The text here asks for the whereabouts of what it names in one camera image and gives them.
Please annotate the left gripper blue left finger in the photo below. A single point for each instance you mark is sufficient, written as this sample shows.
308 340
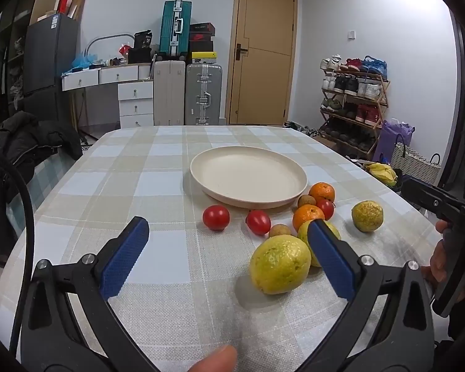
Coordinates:
118 256

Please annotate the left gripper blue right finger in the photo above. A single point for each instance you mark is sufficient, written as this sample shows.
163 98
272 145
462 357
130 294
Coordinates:
337 259

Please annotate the wrinkled yellow guava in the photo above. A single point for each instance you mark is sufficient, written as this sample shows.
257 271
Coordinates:
367 216

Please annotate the large yellow-green guava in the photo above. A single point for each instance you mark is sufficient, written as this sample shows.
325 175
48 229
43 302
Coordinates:
280 264

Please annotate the small red tomato with stem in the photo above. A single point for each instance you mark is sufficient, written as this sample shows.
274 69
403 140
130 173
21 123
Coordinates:
327 207

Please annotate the orange mandarin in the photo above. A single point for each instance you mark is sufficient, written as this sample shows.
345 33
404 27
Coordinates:
322 190
306 213

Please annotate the brown longan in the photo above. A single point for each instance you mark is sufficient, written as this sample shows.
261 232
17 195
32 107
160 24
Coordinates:
279 229
306 200

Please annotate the oval red tomato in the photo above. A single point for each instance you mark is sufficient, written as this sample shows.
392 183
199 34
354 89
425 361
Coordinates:
258 222

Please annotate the round red tomato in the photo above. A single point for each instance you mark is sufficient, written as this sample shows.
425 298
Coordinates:
216 217

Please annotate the right hand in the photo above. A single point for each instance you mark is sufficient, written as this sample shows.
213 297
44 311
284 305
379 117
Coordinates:
435 271

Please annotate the left hand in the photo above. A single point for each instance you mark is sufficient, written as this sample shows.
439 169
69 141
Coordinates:
224 359

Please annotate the checked beige tablecloth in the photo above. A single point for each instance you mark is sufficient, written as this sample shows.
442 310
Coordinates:
190 292

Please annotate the woven basket bag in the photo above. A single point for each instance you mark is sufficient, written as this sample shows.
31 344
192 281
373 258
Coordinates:
409 162

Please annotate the bunch of yellow bananas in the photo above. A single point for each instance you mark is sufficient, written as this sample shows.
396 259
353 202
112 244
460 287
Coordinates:
383 172

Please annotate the purple bag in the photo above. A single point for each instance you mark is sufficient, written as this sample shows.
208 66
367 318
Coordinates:
392 131

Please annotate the cream round plate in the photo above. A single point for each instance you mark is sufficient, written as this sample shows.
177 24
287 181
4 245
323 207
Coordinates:
248 177

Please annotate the wooden shoe rack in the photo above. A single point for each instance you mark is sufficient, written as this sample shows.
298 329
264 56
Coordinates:
354 103

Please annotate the white drawer desk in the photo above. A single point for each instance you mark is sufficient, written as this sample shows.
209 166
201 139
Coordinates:
112 97

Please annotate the beige suitcase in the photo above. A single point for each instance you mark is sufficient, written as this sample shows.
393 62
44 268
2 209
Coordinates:
168 92

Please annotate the silver aluminium suitcase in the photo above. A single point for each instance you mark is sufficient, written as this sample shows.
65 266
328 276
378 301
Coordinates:
203 93

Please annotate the blue plastic bag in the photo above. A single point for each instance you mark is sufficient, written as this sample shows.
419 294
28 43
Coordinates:
83 61

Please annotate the black box on desk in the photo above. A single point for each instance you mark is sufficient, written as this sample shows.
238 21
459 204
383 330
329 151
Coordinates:
141 52

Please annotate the wooden door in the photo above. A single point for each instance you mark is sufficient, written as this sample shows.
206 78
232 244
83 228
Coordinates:
261 61

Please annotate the stack of shoe boxes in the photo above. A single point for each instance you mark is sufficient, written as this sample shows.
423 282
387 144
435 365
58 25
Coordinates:
201 43

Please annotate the dark grey refrigerator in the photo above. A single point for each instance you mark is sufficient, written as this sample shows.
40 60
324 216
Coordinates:
50 49

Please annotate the teal suitcase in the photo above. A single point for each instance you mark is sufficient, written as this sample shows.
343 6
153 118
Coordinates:
175 28

